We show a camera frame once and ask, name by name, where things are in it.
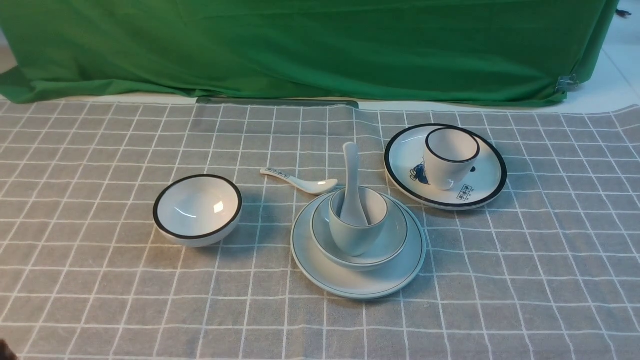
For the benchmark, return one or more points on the white thin-rimmed bowl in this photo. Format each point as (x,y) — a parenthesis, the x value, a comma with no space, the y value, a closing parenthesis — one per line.
(388,246)

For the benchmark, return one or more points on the metal clip on backdrop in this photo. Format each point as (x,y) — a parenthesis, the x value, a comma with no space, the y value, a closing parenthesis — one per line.
(567,83)

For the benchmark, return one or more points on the white black-rimmed bowl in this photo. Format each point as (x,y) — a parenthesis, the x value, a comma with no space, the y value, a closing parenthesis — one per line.
(198,211)

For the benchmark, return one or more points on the white patterned-handle spoon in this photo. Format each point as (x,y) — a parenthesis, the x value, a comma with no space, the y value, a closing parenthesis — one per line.
(315,188)

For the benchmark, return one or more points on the plain white spoon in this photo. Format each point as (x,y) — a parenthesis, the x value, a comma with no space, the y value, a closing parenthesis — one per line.
(352,211)

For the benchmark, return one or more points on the white black-rimmed plate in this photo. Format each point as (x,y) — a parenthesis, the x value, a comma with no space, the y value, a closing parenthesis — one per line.
(405,166)

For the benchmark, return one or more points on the green backdrop cloth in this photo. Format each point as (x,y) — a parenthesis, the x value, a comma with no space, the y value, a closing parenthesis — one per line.
(479,52)

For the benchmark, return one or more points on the white thin-rimmed plate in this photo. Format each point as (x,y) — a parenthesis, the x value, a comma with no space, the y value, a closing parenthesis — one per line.
(350,283)

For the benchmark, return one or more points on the white thin-rimmed cup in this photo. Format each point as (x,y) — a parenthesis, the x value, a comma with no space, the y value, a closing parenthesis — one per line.
(355,240)

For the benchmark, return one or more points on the grey checked tablecloth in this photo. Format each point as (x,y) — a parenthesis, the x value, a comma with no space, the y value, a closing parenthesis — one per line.
(548,270)

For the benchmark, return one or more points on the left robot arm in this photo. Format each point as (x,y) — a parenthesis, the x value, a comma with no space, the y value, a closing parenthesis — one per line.
(6,352)

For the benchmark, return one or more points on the white black-rimmed cup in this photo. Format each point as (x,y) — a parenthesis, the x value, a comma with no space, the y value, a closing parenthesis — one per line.
(449,155)

